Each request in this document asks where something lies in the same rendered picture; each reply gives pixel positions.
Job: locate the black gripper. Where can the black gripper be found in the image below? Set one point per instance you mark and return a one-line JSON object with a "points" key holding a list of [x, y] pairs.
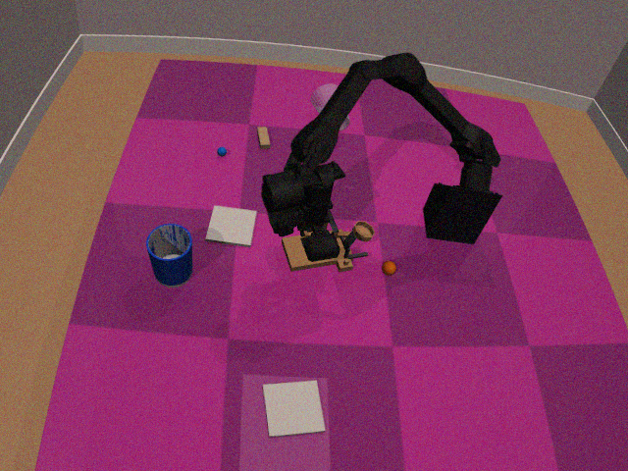
{"points": [[320, 245]]}

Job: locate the orange ball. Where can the orange ball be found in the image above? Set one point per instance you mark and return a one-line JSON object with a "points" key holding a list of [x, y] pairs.
{"points": [[388, 268]]}

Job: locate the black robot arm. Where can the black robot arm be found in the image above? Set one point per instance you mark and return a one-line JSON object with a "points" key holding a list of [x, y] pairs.
{"points": [[315, 143]]}

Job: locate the beige square panel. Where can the beige square panel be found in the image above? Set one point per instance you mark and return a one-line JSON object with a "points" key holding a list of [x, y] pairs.
{"points": [[293, 408], [229, 225]]}

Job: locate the tan rectangular block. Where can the tan rectangular block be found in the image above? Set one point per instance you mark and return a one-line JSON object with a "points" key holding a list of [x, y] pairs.
{"points": [[263, 138]]}

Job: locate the blue cup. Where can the blue cup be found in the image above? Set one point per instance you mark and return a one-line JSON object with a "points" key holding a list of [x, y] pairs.
{"points": [[170, 251]]}

